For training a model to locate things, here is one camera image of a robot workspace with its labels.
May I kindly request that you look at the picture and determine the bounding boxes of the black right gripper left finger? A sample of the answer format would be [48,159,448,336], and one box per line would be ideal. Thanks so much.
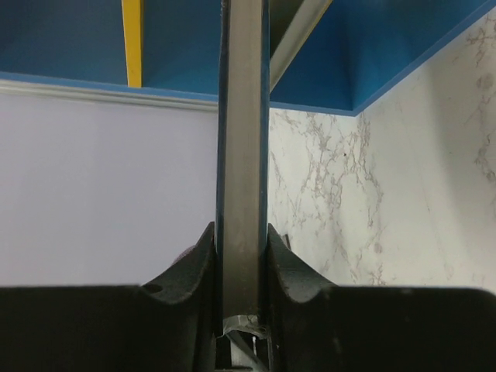
[1,226,215,371]

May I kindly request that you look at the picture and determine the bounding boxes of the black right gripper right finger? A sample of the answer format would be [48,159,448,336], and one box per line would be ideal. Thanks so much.
[267,228,495,371]

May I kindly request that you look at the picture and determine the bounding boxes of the dark navy blue book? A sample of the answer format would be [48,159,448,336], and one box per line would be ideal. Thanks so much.
[215,1,270,338]

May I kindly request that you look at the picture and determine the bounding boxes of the blue pink yellow bookshelf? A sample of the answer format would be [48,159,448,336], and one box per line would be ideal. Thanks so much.
[1,1,495,116]

